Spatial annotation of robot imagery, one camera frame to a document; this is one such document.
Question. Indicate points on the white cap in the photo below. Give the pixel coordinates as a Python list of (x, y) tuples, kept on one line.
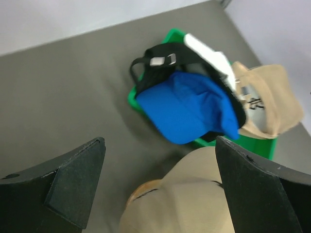
[(216, 59)]

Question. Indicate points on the round wooden hat stand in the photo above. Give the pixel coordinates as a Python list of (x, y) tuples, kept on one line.
[(146, 197)]

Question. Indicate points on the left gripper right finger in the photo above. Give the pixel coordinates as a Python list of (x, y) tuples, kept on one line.
[(263, 196)]

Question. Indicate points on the green plastic tray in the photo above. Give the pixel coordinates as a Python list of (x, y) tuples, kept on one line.
[(262, 147)]

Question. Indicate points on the blue cap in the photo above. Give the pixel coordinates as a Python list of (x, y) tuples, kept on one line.
[(187, 106)]

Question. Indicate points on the black cap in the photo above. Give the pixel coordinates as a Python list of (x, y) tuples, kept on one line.
[(161, 61)]

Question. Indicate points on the tan baseball cap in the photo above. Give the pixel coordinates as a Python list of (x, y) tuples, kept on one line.
[(193, 200)]

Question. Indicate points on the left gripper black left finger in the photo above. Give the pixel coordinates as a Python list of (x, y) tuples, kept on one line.
[(55, 196)]

